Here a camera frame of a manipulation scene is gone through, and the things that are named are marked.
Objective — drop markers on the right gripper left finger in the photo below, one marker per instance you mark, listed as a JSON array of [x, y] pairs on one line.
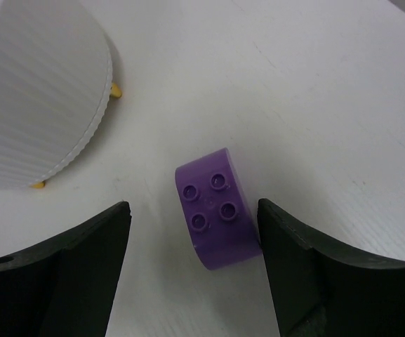
[[65, 285]]

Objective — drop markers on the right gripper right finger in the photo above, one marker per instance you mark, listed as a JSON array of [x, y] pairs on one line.
[[324, 287]]

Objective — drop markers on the purple butterfly curved lego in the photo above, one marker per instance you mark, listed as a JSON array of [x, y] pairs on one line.
[[218, 219]]

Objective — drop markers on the white round divided container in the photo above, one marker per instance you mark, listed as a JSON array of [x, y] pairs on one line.
[[56, 75]]

